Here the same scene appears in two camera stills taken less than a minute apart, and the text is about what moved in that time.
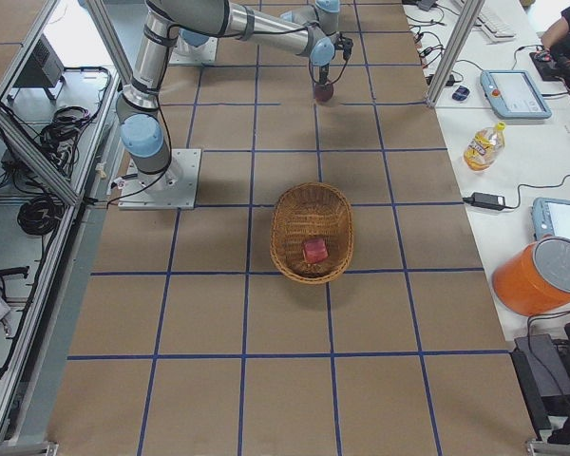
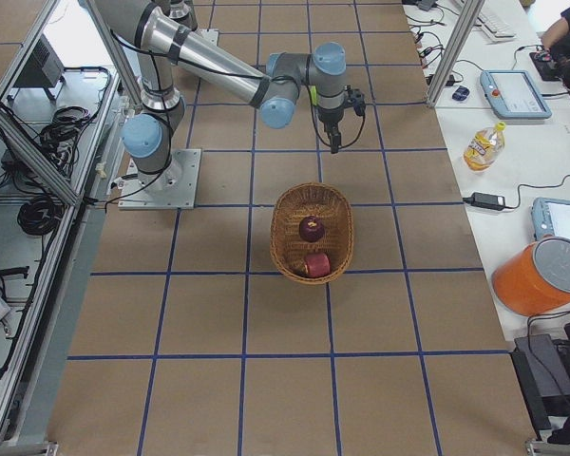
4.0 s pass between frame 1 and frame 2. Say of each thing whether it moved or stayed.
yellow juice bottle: stayed
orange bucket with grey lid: stayed
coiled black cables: stayed
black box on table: stayed
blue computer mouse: stayed
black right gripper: moved
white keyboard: stayed
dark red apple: moved
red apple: moved
